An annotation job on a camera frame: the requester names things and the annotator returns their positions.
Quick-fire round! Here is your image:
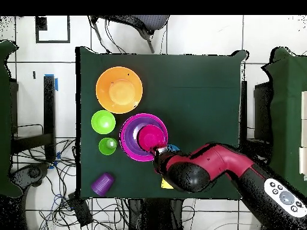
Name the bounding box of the large pink bowl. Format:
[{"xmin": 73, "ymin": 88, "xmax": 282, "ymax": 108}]
[{"xmin": 119, "ymin": 113, "xmax": 169, "ymax": 162}]

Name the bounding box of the dark green tablecloth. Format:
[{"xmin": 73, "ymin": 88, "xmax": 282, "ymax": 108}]
[{"xmin": 74, "ymin": 46, "xmax": 248, "ymax": 201}]

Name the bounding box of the green cup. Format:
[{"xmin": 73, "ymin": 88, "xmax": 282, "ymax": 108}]
[{"xmin": 98, "ymin": 137, "xmax": 119, "ymax": 156}]

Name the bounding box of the black square frame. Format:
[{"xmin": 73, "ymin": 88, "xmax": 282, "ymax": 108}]
[{"xmin": 35, "ymin": 16, "xmax": 71, "ymax": 44}]

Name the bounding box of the blue tape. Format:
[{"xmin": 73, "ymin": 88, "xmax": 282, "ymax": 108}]
[{"xmin": 44, "ymin": 74, "xmax": 59, "ymax": 92}]

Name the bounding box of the green-clothed side table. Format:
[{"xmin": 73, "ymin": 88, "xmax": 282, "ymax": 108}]
[
  {"xmin": 261, "ymin": 47, "xmax": 307, "ymax": 190},
  {"xmin": 0, "ymin": 40, "xmax": 23, "ymax": 199}
]

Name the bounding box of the large orange bowl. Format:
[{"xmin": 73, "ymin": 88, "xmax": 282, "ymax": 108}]
[{"xmin": 95, "ymin": 66, "xmax": 144, "ymax": 115}]

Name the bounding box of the black metal stand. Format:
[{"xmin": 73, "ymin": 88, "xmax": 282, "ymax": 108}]
[{"xmin": 10, "ymin": 75, "xmax": 57, "ymax": 162}]

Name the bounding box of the purple cup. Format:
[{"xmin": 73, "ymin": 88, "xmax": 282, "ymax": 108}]
[{"xmin": 90, "ymin": 172, "xmax": 115, "ymax": 197}]

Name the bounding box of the black power strip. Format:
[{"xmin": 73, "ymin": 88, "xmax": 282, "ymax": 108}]
[{"xmin": 67, "ymin": 192, "xmax": 94, "ymax": 228}]

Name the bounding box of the yellow cup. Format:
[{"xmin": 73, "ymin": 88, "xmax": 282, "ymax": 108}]
[{"xmin": 161, "ymin": 177, "xmax": 174, "ymax": 190}]

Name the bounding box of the small red bowl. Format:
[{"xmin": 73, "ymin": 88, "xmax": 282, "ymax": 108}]
[{"xmin": 137, "ymin": 124, "xmax": 168, "ymax": 152}]

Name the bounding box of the black caster leg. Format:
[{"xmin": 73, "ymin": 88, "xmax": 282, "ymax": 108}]
[{"xmin": 10, "ymin": 162, "xmax": 50, "ymax": 188}]

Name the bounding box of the small green bowl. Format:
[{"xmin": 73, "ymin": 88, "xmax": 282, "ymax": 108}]
[{"xmin": 91, "ymin": 109, "xmax": 117, "ymax": 135}]

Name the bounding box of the grey office chair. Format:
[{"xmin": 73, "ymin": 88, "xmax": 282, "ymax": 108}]
[{"xmin": 89, "ymin": 15, "xmax": 170, "ymax": 54}]

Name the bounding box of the purple bowl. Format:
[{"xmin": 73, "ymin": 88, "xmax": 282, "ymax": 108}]
[{"xmin": 124, "ymin": 116, "xmax": 166, "ymax": 156}]

